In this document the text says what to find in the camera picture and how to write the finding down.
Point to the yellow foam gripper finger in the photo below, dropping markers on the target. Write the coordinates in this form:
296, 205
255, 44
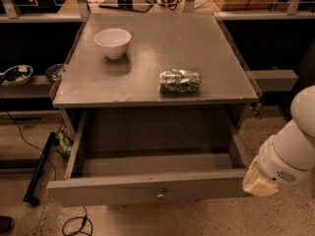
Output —
256, 184

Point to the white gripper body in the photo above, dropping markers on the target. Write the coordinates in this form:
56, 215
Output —
275, 167

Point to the grey top drawer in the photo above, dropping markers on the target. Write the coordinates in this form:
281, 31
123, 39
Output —
137, 155

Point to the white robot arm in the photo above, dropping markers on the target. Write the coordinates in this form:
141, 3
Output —
285, 159

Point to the grey drawer cabinet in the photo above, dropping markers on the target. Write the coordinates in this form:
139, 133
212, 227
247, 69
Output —
159, 42

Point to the green snack bag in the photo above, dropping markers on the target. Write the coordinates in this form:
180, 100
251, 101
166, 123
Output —
179, 80

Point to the green bag on floor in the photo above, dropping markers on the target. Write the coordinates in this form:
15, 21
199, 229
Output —
63, 142

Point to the white ceramic bowl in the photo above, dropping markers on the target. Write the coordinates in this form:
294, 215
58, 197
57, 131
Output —
113, 42

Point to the black monitor stand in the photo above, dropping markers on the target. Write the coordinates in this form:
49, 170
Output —
140, 6

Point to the black bar on floor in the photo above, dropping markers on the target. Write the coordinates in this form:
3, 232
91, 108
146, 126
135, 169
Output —
29, 197

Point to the black shoe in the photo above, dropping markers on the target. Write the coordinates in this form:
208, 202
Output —
6, 224

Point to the white bowl with items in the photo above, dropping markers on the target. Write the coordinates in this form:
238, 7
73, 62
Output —
16, 76

